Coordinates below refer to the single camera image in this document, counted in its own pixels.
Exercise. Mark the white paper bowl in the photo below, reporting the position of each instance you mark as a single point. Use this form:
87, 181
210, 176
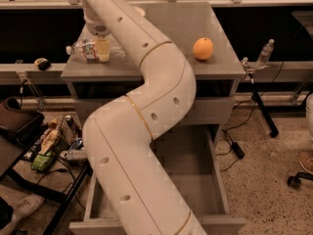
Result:
140, 11

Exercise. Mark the orange fruit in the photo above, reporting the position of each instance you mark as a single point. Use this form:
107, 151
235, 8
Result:
203, 49

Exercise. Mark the white shoe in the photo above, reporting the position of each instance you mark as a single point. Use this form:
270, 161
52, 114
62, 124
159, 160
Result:
11, 215

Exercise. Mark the black stand leg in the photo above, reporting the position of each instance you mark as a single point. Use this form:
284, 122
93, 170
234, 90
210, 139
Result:
256, 97

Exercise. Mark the brown bag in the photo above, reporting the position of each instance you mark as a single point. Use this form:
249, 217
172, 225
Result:
19, 126

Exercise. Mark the small background water bottle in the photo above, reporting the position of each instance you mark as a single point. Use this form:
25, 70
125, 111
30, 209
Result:
265, 54

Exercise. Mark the open grey middle drawer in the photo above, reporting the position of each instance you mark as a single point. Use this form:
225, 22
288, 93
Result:
187, 154

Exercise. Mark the wire basket of snacks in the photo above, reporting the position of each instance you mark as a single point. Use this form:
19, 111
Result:
69, 145

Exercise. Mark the grey drawer cabinet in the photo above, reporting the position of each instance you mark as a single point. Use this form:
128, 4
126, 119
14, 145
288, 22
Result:
184, 23

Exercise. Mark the closed grey top drawer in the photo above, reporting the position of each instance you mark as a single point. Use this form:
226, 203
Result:
206, 110

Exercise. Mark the green snack bag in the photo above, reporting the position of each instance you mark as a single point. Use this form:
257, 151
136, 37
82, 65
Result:
41, 162

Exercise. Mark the brown shoe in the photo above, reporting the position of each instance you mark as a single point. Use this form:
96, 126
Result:
306, 161

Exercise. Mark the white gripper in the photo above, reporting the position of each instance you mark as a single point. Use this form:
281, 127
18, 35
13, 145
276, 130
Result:
98, 28

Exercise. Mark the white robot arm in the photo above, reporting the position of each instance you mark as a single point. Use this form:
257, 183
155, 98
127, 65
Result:
118, 135

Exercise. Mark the black table frame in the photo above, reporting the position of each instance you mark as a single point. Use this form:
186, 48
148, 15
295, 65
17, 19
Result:
10, 155

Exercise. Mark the black chair caster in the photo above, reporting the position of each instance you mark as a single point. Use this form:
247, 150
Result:
295, 181

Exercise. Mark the clear plastic water bottle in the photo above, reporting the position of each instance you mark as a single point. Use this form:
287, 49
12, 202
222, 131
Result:
85, 49

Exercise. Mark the black yellow tape measure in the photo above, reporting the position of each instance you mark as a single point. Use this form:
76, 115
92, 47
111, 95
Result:
42, 63

